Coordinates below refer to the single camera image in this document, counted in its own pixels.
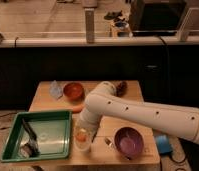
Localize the black monitor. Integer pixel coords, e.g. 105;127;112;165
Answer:
129;0;186;34

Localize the orange brown bowl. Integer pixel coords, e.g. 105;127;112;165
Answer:
63;82;84;101

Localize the dark grape bunch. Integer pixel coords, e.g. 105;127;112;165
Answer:
116;81;127;97

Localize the green plastic tray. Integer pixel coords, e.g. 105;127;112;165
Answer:
0;110;72;163

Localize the small metal clip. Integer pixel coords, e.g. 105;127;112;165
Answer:
104;138;114;148

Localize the yellow red apple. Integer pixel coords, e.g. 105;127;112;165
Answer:
76;133;87;142

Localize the purple bowl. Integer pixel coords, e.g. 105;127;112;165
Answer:
114;127;144;159

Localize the white paper cup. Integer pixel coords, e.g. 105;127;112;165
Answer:
75;131;92;153

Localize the clear plastic bag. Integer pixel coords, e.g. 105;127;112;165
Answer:
49;80;63;100

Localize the orange carrot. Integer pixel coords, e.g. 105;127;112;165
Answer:
72;104;84;113

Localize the black spatula in tray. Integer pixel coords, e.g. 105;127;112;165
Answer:
20;120;39;158

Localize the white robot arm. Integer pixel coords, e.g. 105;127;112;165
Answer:
79;81;199;145

